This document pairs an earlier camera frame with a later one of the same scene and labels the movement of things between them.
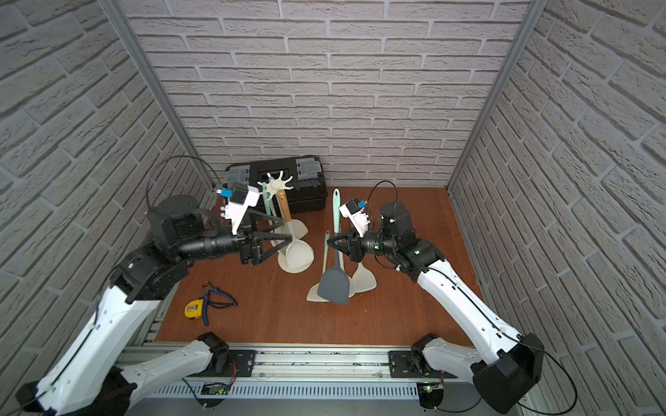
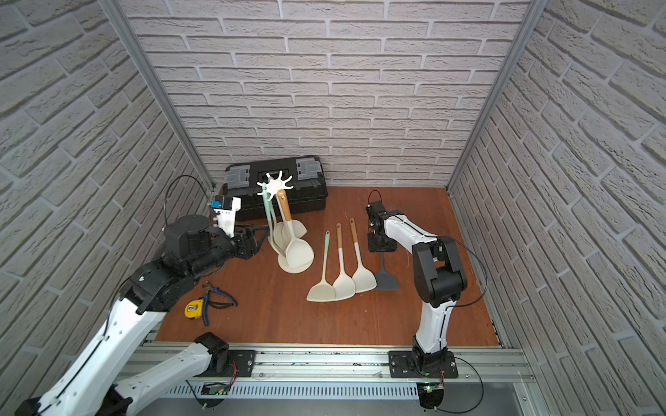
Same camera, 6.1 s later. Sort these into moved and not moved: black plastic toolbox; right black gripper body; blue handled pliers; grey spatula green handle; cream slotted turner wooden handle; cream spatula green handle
Moved: grey spatula green handle; right black gripper body
Not moved: black plastic toolbox; blue handled pliers; cream spatula green handle; cream slotted turner wooden handle
